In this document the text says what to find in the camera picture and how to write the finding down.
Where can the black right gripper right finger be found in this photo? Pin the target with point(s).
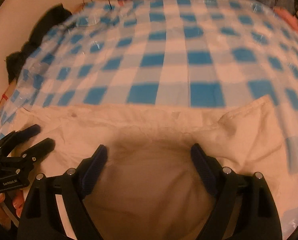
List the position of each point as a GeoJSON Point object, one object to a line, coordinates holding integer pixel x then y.
{"type": "Point", "coordinates": [244, 207]}

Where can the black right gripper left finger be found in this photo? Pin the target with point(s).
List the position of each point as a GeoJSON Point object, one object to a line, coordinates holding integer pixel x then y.
{"type": "Point", "coordinates": [41, 218]}

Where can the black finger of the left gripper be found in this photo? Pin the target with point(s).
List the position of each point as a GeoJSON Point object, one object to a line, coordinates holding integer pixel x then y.
{"type": "Point", "coordinates": [14, 138]}
{"type": "Point", "coordinates": [32, 154]}

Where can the white padded quilt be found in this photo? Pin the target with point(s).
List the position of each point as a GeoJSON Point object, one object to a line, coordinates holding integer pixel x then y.
{"type": "Point", "coordinates": [149, 188]}

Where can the black clothing pile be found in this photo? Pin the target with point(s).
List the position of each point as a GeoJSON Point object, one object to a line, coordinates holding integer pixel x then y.
{"type": "Point", "coordinates": [15, 61]}

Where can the person's left hand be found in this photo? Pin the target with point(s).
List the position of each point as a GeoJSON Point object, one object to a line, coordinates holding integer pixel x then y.
{"type": "Point", "coordinates": [17, 202]}

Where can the blue white checkered plastic sheet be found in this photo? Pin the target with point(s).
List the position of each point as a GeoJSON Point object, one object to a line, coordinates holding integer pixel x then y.
{"type": "Point", "coordinates": [210, 54]}

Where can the pink cloth at bed edge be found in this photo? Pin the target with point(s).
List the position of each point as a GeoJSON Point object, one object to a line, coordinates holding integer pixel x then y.
{"type": "Point", "coordinates": [285, 15]}

